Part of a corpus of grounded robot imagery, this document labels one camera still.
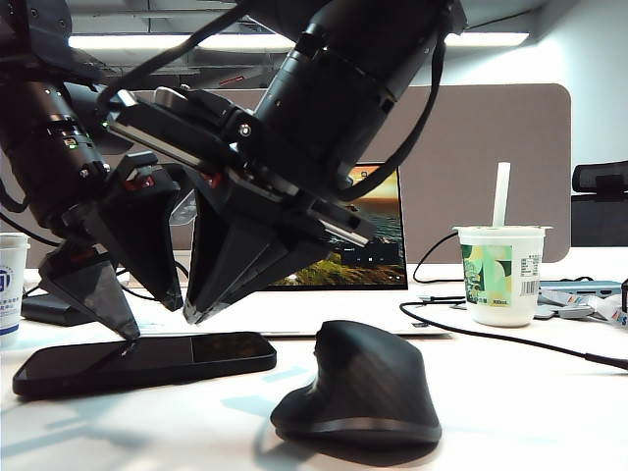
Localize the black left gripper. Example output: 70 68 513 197
37 151 185 341

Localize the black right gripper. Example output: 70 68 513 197
96 87 373 326

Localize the black smartphone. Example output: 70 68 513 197
12 331 279 398

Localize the black ergonomic computer mouse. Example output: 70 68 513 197
270 319 443 445

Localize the brown felt desk partition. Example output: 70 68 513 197
97 82 573 266

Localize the black laptop power adapter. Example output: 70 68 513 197
20 292 94 329

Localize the white paper cup blue logo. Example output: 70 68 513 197
0 233 31 344

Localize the white laptop with landscape wallpaper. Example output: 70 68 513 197
116 164 452 340

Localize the white yogurt cup green label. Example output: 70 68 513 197
451 225 554 329

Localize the white drinking straw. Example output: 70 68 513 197
492 163 511 230

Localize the long ceiling light strip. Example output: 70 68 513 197
68 31 531 51

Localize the black mesh office chair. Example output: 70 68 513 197
571 161 628 248

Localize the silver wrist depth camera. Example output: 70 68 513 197
153 85 198 108

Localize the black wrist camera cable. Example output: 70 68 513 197
95 0 269 107

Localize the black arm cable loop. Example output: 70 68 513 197
333 26 448 203

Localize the printed lanyard ribbon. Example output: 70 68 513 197
537 288 628 329

